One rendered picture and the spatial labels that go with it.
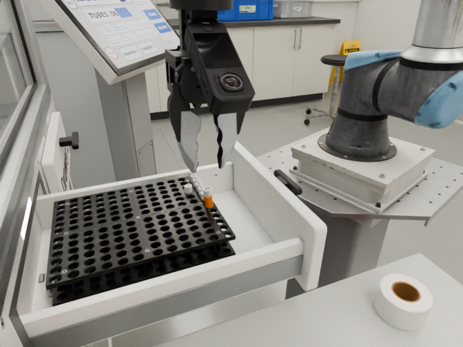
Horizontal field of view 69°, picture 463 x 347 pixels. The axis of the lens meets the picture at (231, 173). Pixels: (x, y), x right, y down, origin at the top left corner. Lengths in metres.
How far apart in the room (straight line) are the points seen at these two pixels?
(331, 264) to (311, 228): 0.56
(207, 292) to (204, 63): 0.26
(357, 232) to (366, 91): 0.33
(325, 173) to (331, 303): 0.35
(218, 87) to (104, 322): 0.28
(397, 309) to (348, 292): 0.08
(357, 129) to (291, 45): 3.08
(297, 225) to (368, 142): 0.42
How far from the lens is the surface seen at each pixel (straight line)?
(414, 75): 0.72
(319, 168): 0.82
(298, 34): 3.89
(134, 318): 0.42
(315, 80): 4.13
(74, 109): 2.06
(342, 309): 0.56
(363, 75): 0.80
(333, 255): 0.96
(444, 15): 0.72
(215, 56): 0.37
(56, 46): 2.00
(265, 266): 0.44
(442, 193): 0.93
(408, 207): 0.83
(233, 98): 0.33
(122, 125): 1.34
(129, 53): 1.17
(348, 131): 0.83
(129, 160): 1.39
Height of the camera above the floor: 1.18
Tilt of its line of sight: 29 degrees down
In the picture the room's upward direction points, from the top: straight up
